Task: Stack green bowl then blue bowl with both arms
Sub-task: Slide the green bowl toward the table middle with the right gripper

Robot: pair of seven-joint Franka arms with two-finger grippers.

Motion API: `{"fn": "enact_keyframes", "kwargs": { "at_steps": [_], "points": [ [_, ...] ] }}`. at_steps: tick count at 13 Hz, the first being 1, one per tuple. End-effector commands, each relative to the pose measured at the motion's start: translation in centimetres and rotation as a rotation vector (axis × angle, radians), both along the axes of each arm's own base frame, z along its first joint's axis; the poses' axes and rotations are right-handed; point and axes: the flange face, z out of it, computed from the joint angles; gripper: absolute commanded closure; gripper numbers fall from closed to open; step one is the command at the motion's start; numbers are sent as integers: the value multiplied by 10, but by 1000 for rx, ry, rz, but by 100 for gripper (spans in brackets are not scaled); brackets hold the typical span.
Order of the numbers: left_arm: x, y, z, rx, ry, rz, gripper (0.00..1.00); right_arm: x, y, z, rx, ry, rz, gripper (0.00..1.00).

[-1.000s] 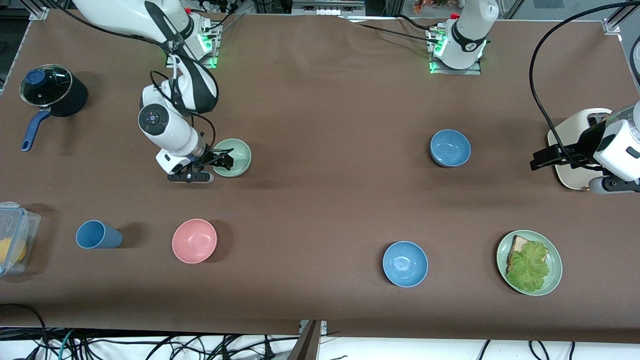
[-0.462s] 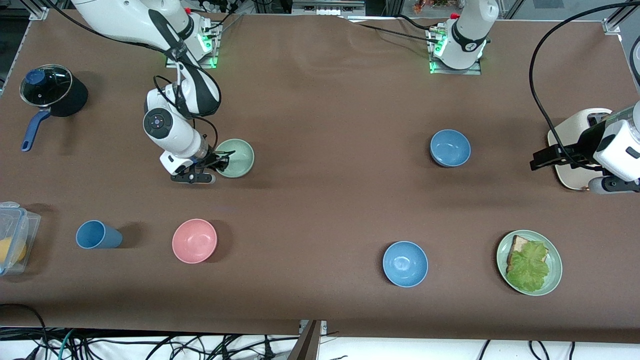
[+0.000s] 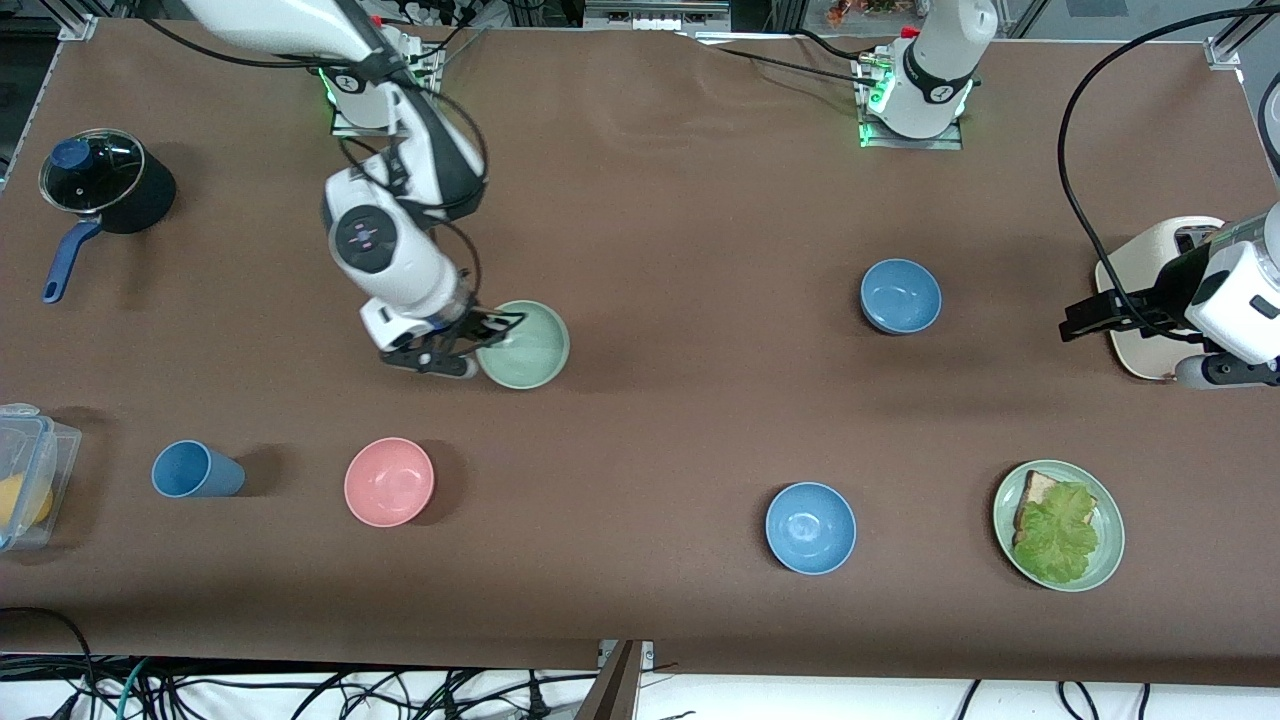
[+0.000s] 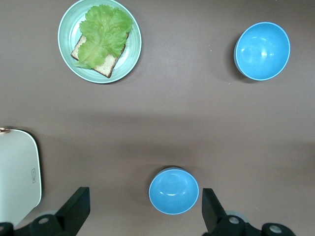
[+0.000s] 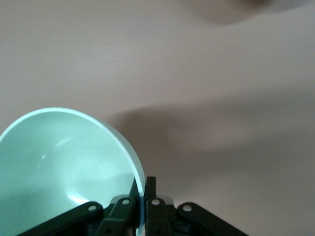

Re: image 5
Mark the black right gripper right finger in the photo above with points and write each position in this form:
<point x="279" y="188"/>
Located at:
<point x="157" y="216"/>

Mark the brown table cover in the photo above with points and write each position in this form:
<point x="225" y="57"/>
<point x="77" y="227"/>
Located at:
<point x="172" y="61"/>

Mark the pale green bowl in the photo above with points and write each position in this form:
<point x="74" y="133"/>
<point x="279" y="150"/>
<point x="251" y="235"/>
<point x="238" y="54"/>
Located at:
<point x="61" y="159"/>

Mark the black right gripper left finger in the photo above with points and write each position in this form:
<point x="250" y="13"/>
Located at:
<point x="118" y="214"/>

